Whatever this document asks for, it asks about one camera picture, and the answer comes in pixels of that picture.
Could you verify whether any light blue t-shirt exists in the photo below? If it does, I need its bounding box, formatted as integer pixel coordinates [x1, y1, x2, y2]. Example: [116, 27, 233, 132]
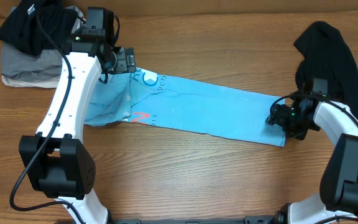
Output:
[85, 68, 285, 147]

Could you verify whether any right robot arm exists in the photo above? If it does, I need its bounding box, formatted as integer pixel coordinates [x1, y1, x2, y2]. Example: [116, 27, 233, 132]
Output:
[266, 78, 358, 223]

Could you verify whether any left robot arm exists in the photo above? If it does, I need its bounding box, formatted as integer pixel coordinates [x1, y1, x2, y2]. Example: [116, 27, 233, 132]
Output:
[9, 7, 135, 223]

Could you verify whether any black unfolded garment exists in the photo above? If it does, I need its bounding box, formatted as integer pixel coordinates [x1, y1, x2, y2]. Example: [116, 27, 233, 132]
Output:
[294, 21, 358, 119]

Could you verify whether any beige folded garment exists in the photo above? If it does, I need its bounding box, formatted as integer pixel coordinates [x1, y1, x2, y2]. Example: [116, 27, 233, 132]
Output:
[1, 76, 60, 88]

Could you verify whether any black folded garment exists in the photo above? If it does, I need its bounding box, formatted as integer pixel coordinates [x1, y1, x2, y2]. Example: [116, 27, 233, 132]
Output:
[0, 0, 78, 56]

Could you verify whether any grey folded garment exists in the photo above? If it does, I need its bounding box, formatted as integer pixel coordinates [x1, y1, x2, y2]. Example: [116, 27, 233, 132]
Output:
[0, 6, 83, 82]

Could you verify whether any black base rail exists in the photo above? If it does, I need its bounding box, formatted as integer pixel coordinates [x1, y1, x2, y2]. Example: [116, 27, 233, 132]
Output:
[108, 213, 288, 224]

